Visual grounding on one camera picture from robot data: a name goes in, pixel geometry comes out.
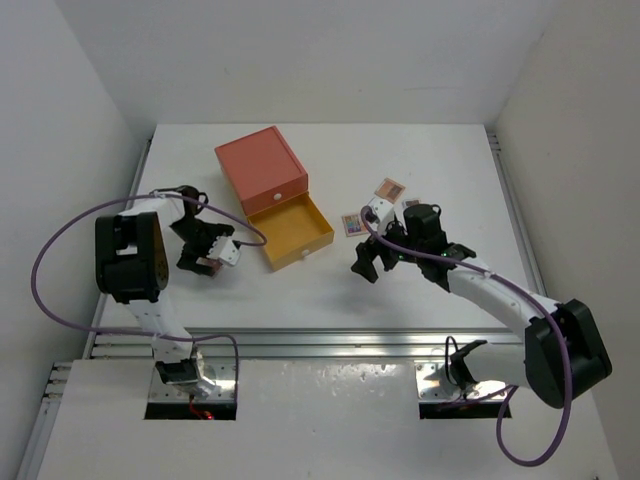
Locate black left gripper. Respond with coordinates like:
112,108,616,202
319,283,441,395
169,218,234,275

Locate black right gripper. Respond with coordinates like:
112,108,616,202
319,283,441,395
351,216,423,283

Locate clear nine-pan eyeshadow palette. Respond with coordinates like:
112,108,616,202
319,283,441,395
196,257,223,278

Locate yellow drawer with white knob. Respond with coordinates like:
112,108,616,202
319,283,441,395
247,193,335,271

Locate orange drawer with white knob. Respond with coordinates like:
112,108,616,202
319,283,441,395
241,175,308,216

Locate orange drawer box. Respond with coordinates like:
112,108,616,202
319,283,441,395
214,126,308,204

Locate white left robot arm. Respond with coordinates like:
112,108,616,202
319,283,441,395
95,185,240,398

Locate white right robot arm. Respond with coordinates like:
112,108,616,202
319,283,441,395
351,199,613,409

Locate small colourful eyeshadow palette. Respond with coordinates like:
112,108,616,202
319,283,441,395
341,213,367,237

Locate square orange blush compact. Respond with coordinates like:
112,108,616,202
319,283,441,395
375,178,405,204

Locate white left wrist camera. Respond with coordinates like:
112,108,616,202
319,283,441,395
208,237,241,267

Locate aluminium rail frame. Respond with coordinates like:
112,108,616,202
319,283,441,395
38,124,559,479

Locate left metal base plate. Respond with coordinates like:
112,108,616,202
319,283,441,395
148,358,237,404

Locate metal base plate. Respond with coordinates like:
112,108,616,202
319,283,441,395
148,358,237,404
414,358,509,404

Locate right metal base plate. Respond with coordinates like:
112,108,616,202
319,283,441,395
414,358,509,404

